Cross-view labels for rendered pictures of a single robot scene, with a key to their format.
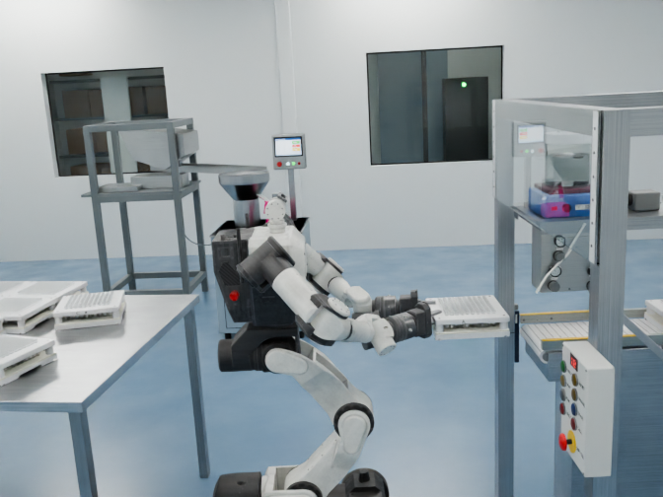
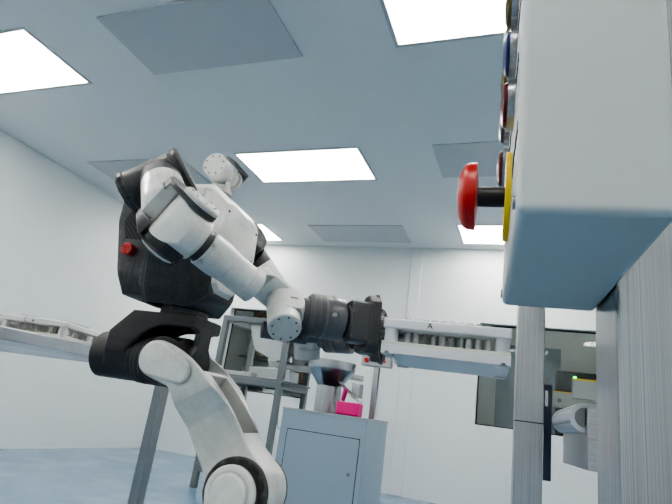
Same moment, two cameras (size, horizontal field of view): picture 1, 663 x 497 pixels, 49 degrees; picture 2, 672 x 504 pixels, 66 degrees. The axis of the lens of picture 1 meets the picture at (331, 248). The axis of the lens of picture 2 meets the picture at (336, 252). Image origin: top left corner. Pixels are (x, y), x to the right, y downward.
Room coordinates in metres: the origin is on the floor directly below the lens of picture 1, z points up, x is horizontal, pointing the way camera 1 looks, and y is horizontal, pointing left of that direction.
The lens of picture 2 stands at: (1.26, -0.53, 0.75)
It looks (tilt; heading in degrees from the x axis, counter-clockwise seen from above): 17 degrees up; 17
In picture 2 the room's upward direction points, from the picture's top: 8 degrees clockwise
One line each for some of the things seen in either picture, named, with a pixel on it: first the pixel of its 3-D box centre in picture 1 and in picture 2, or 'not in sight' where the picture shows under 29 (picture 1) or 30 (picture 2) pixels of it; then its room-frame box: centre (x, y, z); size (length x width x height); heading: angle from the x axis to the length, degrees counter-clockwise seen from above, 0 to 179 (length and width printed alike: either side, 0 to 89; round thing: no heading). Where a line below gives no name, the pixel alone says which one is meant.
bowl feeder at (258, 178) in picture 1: (255, 198); (337, 387); (5.16, 0.53, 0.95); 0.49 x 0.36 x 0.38; 85
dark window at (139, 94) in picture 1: (111, 122); (269, 351); (7.81, 2.24, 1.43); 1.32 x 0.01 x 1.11; 85
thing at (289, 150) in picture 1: (290, 177); (375, 375); (5.23, 0.26, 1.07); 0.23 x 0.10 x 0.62; 85
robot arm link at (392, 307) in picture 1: (401, 307); (359, 335); (2.48, -0.24, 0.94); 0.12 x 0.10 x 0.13; 82
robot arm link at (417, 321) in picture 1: (412, 323); (349, 321); (2.29, -0.25, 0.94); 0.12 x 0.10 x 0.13; 122
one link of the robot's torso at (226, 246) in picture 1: (261, 271); (186, 247); (2.41, 0.24, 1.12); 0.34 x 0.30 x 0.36; 0
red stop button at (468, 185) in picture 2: (568, 441); (496, 197); (1.55, -0.53, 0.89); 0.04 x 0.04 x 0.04; 0
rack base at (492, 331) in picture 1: (466, 322); (447, 360); (2.41, -0.45, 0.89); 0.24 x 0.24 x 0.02; 0
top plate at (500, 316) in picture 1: (465, 309); (449, 338); (2.41, -0.45, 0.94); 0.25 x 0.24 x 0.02; 0
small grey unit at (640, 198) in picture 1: (640, 200); not in sight; (2.36, -1.02, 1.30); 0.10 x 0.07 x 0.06; 90
